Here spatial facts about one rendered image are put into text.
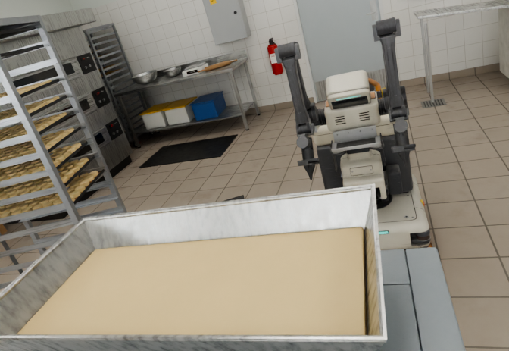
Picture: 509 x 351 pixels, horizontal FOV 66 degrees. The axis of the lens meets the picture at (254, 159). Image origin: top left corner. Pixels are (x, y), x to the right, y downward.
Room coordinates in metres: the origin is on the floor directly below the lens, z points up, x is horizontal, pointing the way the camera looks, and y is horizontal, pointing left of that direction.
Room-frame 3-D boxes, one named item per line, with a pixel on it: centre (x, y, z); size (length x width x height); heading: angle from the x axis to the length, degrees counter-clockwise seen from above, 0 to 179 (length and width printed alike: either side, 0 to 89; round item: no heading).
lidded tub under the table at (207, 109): (5.73, 0.42, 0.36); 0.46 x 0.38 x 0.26; 160
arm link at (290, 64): (1.81, -0.28, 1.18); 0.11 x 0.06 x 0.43; 70
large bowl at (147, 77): (6.03, 1.22, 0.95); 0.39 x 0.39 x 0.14
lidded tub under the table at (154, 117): (6.04, 1.21, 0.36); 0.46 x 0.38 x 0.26; 157
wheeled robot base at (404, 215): (2.18, -0.64, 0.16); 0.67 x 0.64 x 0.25; 160
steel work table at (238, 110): (5.84, 0.70, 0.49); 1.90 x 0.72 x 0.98; 68
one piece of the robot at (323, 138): (2.26, -0.67, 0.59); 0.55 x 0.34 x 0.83; 70
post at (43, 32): (2.20, 0.85, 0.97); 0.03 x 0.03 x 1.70; 83
